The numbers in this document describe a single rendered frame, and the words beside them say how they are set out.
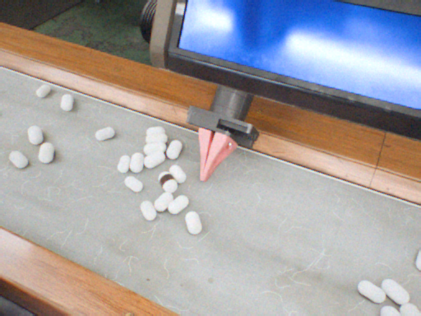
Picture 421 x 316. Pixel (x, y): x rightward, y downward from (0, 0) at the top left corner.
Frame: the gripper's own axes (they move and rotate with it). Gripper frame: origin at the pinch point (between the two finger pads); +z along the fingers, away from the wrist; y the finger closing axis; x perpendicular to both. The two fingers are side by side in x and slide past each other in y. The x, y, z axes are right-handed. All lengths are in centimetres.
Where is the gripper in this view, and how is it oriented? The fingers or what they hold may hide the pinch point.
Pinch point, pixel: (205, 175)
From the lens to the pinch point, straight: 58.2
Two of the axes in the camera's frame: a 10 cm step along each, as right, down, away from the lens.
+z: -3.4, 9.4, -0.3
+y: 9.0, 3.2, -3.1
